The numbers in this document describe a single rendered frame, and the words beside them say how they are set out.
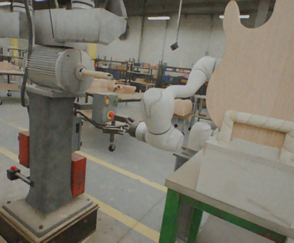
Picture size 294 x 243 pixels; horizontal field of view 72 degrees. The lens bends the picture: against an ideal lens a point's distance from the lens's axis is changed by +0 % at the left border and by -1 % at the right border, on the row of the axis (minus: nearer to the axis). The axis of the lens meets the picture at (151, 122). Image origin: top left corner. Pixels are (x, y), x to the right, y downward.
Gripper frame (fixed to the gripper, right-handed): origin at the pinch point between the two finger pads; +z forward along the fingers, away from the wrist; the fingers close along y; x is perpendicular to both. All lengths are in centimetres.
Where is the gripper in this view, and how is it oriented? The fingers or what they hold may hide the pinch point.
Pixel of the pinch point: (107, 121)
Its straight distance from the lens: 106.5
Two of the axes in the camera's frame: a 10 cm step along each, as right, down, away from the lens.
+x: 0.5, -9.3, -3.5
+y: 5.1, -2.8, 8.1
